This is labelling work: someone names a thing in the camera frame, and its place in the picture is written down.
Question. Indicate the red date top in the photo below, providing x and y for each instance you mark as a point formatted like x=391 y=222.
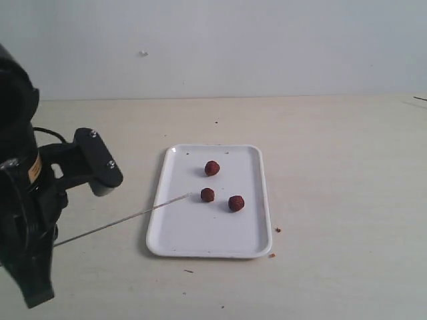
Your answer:
x=211 y=168

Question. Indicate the white rectangular plastic tray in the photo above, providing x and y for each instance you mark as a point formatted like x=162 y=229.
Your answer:
x=193 y=228

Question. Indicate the thin metal skewer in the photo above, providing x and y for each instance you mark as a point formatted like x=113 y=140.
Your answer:
x=122 y=220

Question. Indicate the red date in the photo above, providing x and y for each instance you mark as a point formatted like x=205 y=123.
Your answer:
x=236 y=203
x=207 y=195
x=211 y=168

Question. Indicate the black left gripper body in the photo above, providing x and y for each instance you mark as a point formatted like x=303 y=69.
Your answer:
x=33 y=195

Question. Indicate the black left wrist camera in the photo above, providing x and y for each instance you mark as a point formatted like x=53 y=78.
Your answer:
x=104 y=173

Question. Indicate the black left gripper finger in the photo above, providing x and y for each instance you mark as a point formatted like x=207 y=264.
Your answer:
x=32 y=274

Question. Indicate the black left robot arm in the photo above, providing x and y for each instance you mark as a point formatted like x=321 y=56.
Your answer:
x=19 y=102

